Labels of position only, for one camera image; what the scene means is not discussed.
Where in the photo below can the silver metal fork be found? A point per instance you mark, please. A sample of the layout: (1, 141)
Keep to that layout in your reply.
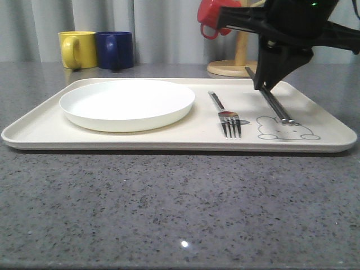
(229, 120)

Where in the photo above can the yellow mug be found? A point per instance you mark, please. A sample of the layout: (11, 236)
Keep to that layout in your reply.
(78, 49)

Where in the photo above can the silver metal chopsticks pair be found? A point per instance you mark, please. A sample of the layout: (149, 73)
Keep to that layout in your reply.
(278, 109)

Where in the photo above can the red mug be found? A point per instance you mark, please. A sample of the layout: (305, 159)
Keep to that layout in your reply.
(208, 15)

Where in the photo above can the beige rabbit print tray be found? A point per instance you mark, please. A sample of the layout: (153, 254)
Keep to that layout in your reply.
(315, 130)

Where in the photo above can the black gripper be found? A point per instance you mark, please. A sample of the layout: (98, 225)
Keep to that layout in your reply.
(296, 23)

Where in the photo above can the dark blue mug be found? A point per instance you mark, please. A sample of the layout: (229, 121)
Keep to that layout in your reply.
(114, 49)

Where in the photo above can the white round plate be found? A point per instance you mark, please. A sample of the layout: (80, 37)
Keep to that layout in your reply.
(130, 105)

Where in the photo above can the wooden mug tree stand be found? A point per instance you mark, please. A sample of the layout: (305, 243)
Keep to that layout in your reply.
(237, 66)

